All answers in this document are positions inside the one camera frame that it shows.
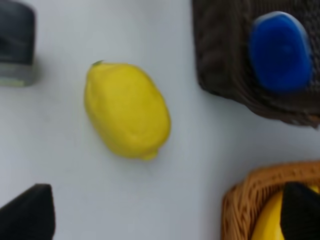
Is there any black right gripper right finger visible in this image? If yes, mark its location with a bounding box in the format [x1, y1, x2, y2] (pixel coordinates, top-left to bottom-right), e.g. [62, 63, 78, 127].
[280, 182, 320, 240]

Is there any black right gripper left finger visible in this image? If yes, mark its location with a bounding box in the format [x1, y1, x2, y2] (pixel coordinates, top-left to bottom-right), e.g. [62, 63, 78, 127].
[0, 183, 56, 240]

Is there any yellow banana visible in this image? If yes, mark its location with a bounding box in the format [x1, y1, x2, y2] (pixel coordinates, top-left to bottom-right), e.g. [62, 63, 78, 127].
[251, 185, 320, 240]

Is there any white bottle blue cap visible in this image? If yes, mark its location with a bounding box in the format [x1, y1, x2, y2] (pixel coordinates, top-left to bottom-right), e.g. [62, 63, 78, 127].
[248, 11, 313, 93]

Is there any orange wicker basket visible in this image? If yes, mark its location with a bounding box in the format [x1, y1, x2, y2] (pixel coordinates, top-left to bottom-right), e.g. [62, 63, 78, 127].
[220, 160, 320, 240]

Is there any yellow lemon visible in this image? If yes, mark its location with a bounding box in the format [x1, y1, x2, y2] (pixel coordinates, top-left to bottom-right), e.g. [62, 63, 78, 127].
[84, 60, 171, 161]

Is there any dark green pump bottle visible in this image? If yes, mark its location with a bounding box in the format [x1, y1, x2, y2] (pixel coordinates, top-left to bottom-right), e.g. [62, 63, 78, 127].
[0, 0, 37, 87]

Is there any dark brown wicker basket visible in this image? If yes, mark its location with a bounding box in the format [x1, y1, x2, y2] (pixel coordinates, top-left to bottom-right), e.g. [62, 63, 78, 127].
[191, 0, 320, 128]

